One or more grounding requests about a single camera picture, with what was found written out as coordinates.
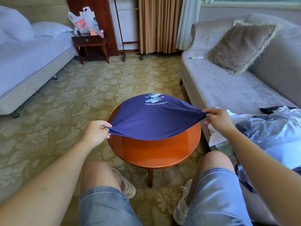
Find person's right hand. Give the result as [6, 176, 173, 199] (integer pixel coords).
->
[202, 108, 236, 138]

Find person's left hand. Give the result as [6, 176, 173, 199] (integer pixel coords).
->
[81, 120, 114, 150]

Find pile of clothes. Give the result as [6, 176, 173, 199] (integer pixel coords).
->
[207, 106, 301, 193]

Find blue printed T-shirt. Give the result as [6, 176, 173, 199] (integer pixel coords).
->
[108, 94, 208, 141]

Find grey splatter print T-shirt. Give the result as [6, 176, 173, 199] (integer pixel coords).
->
[235, 107, 301, 191]

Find person's left forearm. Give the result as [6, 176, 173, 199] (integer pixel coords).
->
[0, 139, 102, 226]

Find person's right forearm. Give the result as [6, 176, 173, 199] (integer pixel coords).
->
[223, 129, 301, 226]

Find person's right leg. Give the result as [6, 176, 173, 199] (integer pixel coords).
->
[186, 150, 236, 207]

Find grey velvet chaise sofa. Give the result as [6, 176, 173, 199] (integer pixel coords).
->
[179, 13, 301, 153]

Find white sneaker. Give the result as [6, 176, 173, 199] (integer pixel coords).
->
[111, 167, 137, 200]
[172, 179, 193, 225]

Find round wooden table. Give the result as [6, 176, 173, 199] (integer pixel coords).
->
[107, 103, 202, 188]

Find brown fringed cushion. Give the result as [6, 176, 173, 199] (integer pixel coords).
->
[205, 19, 279, 76]

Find blue denim shorts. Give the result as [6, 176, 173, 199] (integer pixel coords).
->
[77, 168, 255, 226]

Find dark wooden nightstand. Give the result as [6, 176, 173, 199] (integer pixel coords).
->
[71, 34, 113, 65]

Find black valet stand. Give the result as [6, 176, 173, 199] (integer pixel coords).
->
[113, 0, 144, 62]

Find white bed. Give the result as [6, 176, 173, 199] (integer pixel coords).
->
[0, 4, 77, 118]

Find white sheer curtain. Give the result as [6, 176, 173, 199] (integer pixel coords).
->
[175, 0, 202, 51]

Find white plastic bag red print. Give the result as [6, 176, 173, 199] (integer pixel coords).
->
[68, 11, 88, 34]

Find beige curtain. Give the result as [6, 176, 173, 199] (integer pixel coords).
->
[136, 0, 184, 55]

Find white pillow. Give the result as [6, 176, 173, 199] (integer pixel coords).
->
[32, 21, 74, 38]

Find white framed window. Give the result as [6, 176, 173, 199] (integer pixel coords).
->
[201, 0, 301, 8]

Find beige padded headboard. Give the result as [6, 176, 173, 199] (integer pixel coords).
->
[0, 0, 71, 26]

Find white duvet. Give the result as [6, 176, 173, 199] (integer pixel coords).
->
[0, 4, 36, 44]

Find dark wooden wall panel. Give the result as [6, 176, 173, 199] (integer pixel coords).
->
[65, 0, 118, 62]

